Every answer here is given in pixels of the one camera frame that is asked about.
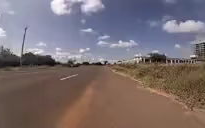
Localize brown asphalt road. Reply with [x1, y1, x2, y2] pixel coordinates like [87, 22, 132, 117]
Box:
[0, 64, 205, 128]

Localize tall tower building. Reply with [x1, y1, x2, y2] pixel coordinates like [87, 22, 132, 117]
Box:
[194, 41, 205, 61]

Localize tall leaning pole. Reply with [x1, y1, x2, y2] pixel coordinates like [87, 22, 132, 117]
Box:
[19, 25, 30, 67]

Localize row of dark trees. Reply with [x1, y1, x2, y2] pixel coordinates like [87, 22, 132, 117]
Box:
[0, 45, 58, 70]

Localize pale kerb strip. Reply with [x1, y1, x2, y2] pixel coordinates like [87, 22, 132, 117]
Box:
[109, 67, 205, 122]

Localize long low pale building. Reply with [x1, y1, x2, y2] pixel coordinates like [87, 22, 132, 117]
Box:
[121, 54, 205, 65]

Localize dark tree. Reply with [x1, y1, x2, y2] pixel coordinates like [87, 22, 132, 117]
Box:
[148, 52, 167, 64]

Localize dry grass verge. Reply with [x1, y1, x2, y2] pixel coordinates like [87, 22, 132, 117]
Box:
[108, 62, 205, 114]

